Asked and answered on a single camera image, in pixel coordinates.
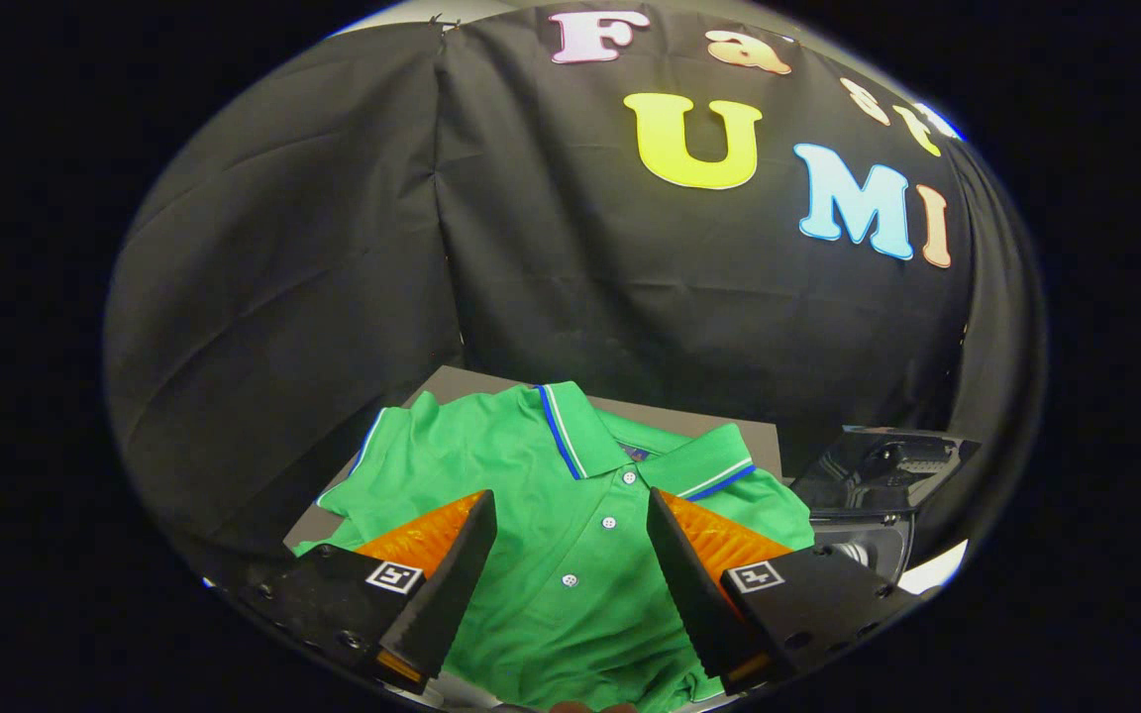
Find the white flat board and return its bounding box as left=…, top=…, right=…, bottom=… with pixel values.
left=902, top=540, right=969, bottom=595

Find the dark grey washing machine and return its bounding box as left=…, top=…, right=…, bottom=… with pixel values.
left=813, top=513, right=918, bottom=587

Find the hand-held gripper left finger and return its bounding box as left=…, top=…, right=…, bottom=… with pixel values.
left=237, top=489, right=498, bottom=694

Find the black backdrop cloth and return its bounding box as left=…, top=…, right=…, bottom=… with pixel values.
left=103, top=5, right=1047, bottom=585

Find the grey cabinet with black top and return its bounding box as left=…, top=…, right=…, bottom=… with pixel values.
left=283, top=366, right=782, bottom=556

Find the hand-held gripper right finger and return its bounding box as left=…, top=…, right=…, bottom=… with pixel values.
left=646, top=487, right=928, bottom=694

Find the green polo shirt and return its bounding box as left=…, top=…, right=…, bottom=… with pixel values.
left=293, top=381, right=816, bottom=712

